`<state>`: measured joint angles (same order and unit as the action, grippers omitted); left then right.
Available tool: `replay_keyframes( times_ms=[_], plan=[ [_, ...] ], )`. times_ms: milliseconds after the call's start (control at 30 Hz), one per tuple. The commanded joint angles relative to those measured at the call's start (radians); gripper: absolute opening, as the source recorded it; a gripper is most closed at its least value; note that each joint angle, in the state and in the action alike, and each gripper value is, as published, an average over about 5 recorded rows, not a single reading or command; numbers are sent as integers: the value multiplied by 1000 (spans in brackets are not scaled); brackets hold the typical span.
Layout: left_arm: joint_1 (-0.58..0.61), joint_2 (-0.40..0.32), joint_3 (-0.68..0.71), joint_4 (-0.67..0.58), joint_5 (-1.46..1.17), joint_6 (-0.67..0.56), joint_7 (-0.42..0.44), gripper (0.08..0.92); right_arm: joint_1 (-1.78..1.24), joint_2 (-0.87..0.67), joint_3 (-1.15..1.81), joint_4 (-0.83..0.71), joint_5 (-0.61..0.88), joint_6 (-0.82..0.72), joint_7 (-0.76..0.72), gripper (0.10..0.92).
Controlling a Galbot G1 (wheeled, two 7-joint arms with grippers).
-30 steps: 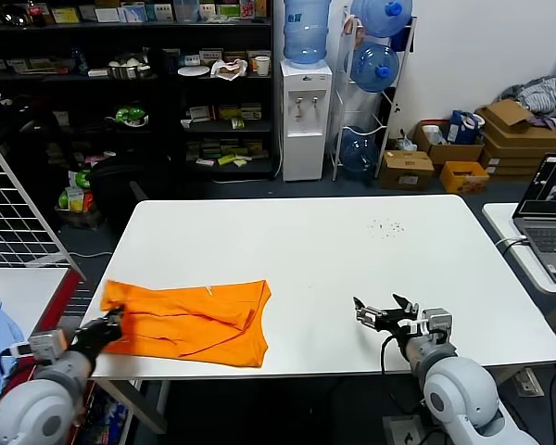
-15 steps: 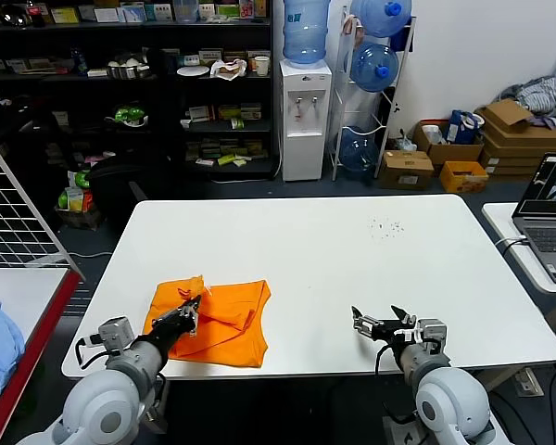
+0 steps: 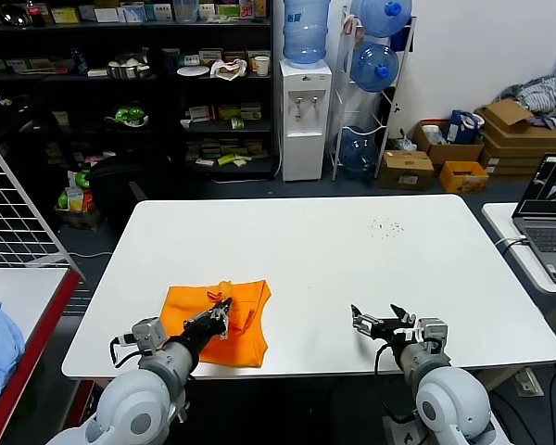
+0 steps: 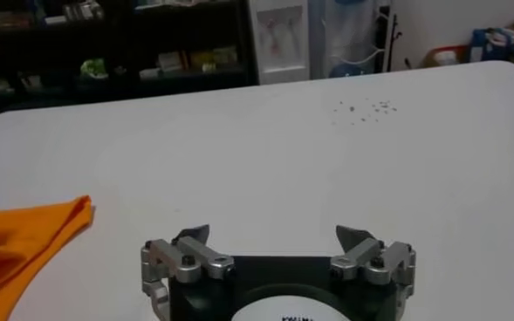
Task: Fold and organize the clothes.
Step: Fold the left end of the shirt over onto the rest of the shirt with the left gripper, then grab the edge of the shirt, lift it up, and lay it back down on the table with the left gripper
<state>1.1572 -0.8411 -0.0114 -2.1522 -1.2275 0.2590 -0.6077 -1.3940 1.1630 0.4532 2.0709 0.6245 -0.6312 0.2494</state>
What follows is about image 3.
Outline closed labelled cardboard box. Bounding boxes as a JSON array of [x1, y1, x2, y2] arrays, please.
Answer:
[[378, 150, 436, 191]]

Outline black shelving unit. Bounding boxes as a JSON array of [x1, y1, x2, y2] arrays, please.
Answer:
[[0, 0, 276, 183]]

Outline yellow product box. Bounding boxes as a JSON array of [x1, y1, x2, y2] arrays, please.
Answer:
[[51, 6, 81, 24]]

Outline blue plastic bottle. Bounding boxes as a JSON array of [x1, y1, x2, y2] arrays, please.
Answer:
[[71, 47, 89, 77]]

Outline blue capped water jug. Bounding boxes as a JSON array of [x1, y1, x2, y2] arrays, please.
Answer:
[[351, 41, 399, 94], [350, 0, 413, 39]]

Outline flat cardboard box white label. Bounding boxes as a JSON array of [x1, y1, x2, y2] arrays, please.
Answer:
[[481, 157, 547, 177]]

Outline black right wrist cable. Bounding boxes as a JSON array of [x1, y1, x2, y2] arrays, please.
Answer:
[[373, 340, 402, 376]]

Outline dark glass bowl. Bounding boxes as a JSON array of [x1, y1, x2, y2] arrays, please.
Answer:
[[0, 3, 31, 27]]

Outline white water dispenser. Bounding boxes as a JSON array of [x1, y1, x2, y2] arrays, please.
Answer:
[[278, 59, 334, 183]]

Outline red edged white table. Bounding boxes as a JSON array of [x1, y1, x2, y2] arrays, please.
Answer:
[[0, 267, 85, 445]]

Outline blue paper bag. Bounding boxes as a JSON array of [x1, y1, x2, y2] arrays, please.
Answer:
[[448, 109, 486, 145]]

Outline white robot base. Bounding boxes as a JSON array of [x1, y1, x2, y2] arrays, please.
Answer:
[[382, 414, 430, 445]]

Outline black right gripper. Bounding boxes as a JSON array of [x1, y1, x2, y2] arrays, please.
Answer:
[[350, 303, 421, 347]]

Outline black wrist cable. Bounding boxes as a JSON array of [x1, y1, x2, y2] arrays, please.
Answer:
[[373, 340, 402, 376], [109, 336, 143, 370]]

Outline large white work table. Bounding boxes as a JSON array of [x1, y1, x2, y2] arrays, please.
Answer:
[[60, 194, 556, 404]]

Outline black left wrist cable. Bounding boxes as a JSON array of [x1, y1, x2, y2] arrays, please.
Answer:
[[109, 336, 143, 370]]

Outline white knotted plastic bag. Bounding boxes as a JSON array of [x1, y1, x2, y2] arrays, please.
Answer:
[[392, 129, 420, 153]]

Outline open brown cardboard box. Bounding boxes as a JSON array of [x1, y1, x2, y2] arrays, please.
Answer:
[[413, 120, 486, 164]]

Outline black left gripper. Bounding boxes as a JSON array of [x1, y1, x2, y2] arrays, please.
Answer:
[[180, 298, 235, 347]]

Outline grey pile of clothes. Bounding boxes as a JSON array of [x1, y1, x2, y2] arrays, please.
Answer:
[[494, 76, 556, 120]]

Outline flat brown cardboard box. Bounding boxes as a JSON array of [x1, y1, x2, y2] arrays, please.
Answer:
[[480, 144, 556, 162]]

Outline basket of snack packets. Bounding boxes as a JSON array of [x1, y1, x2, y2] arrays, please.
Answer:
[[56, 170, 106, 232]]

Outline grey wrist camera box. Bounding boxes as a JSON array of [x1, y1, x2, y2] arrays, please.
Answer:
[[130, 317, 168, 356], [416, 317, 449, 356]]

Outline grey open laptop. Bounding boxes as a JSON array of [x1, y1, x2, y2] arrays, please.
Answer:
[[512, 152, 556, 284]]

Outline yellow cardboard box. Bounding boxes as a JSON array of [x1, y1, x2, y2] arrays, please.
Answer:
[[438, 160, 490, 195]]

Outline cardboard box with raised flap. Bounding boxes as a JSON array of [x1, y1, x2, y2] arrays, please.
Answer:
[[474, 98, 556, 150]]

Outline labelled blue water jug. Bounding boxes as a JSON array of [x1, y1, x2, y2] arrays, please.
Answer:
[[283, 0, 332, 66]]

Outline metal bowl with white buns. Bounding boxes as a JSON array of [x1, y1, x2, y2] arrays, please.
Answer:
[[106, 58, 152, 81]]

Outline green toy vegetables in bowl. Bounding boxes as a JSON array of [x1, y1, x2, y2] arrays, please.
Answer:
[[105, 105, 149, 129]]

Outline clear plastic container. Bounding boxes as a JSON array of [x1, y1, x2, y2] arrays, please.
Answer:
[[172, 0, 200, 24]]

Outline crumpled white plastic bag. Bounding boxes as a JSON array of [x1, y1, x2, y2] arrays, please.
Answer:
[[209, 58, 249, 83]]

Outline blue white product box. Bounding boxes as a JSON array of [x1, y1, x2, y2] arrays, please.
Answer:
[[120, 3, 147, 23]]

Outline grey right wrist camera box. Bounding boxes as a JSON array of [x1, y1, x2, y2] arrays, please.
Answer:
[[416, 317, 449, 356]]

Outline black office chair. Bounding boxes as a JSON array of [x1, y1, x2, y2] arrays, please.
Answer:
[[86, 155, 170, 228]]

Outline small white side table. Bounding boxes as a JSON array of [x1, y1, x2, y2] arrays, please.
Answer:
[[481, 202, 556, 372]]

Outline cola bottle red label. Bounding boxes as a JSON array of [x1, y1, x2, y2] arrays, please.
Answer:
[[26, 0, 49, 27]]

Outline white metal jug rack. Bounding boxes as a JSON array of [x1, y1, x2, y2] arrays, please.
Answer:
[[330, 6, 418, 183]]

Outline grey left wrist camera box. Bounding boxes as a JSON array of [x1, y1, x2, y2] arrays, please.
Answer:
[[130, 317, 168, 356]]

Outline orange t-shirt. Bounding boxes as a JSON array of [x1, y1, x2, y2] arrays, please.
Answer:
[[159, 278, 273, 370]]

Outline white wire grid panel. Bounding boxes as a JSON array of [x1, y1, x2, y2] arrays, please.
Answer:
[[0, 125, 84, 282]]

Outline laptop power cable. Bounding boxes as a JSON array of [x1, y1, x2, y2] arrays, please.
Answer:
[[494, 235, 527, 256]]

